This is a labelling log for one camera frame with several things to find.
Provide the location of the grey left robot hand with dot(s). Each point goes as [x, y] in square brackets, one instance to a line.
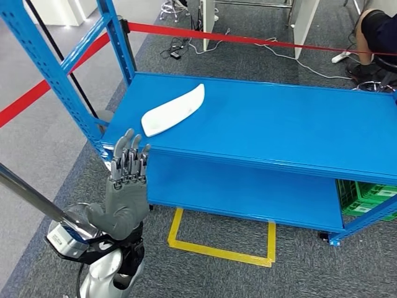
[127, 205]

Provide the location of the white curved plastic part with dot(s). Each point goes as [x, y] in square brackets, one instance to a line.
[170, 113]

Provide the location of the blue metal shelf rack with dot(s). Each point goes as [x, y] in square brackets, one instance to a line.
[263, 123]

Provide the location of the yellow floor tape outline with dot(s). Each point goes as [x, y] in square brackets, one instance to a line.
[216, 251]

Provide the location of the dark stanchion with chrome base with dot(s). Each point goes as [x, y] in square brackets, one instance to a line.
[131, 57]

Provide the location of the black wifi router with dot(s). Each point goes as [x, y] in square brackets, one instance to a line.
[195, 24]

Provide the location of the chrome stool base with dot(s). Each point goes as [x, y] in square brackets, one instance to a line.
[172, 10]

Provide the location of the white desk side panel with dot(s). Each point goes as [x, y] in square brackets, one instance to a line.
[208, 24]
[305, 24]

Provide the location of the white display plinth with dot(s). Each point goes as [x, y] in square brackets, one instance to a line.
[59, 12]

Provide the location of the metal desk crossbar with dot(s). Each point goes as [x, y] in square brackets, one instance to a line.
[247, 4]

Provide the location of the green plastic crate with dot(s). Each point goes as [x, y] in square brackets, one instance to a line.
[359, 210]
[369, 193]

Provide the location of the white power strip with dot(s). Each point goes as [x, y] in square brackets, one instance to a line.
[341, 56]

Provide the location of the person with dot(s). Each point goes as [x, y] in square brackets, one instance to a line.
[378, 33]

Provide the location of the chrome stanchion post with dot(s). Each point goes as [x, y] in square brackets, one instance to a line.
[31, 195]

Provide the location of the black stanchion post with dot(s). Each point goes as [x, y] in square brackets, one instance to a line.
[62, 61]

